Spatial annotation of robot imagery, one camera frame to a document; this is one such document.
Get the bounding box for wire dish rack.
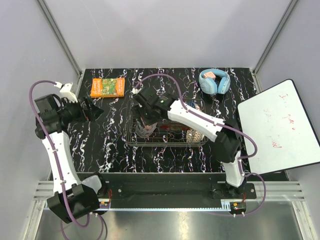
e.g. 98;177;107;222
124;99;208;147

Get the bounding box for orange book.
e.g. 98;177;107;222
90;77;125;98

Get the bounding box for white whiteboard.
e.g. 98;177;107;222
237;79;320;175

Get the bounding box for clear drinking glass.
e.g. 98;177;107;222
135;122;157;138

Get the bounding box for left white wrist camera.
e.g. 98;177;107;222
54;81;78;103

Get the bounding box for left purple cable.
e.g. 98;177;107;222
29;80;108;240

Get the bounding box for beige patterned bowl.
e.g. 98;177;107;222
186;129;205;143

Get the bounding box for light blue headphones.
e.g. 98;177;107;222
198;68;231;95

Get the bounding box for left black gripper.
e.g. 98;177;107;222
57;95;104;123

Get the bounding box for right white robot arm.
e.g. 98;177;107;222
132;87;245;199

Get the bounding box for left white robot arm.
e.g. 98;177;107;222
35;94;108;224

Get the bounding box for blue triangle pattern bowl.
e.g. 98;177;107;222
186;101;202;111

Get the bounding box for pink cube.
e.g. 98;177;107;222
202;71;216;79

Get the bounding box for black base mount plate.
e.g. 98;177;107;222
49;171;258;201

